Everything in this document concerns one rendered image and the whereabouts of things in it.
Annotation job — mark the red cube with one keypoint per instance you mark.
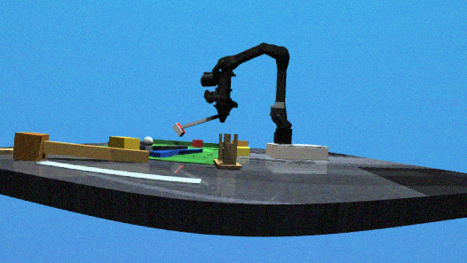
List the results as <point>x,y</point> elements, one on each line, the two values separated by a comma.
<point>197,143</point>

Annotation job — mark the white golf ball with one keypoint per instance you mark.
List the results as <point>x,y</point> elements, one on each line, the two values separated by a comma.
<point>148,142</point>

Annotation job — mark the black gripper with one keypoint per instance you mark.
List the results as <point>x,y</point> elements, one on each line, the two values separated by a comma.
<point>224,102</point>

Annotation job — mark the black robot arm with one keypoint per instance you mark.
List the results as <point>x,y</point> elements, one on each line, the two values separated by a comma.
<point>283,133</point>

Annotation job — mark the white flat bar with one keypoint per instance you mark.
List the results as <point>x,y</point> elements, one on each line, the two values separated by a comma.
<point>130,175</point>

